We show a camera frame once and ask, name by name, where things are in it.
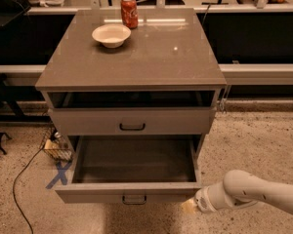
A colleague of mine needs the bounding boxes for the black stand legs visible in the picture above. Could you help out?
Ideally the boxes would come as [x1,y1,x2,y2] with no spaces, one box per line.
[0,74,24,155]

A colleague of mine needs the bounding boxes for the grey drawer cabinet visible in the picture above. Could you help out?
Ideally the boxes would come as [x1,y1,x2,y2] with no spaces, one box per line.
[35,7,228,158]

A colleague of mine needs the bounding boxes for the black floor cable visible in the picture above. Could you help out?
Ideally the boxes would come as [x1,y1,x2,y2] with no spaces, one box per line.
[12,146,47,234]

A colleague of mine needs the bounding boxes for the white bowl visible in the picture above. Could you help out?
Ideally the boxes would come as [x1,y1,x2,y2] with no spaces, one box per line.
[92,24,131,49]

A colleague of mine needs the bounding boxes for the wire basket with items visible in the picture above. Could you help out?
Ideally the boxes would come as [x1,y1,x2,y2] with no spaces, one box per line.
[40,127,73,162]

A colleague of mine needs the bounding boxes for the red soda can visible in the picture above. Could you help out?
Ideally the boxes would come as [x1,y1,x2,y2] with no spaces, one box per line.
[120,0,138,29]

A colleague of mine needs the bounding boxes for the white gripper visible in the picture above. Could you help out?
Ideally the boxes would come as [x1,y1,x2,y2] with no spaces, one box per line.
[182,184,222,214]

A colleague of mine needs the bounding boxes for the grey drawer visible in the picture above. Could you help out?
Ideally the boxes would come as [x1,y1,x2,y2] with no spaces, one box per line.
[49,108,216,136]
[55,136,200,205]

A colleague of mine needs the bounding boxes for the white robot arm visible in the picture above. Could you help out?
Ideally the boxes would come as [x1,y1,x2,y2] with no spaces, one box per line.
[182,170,293,215]

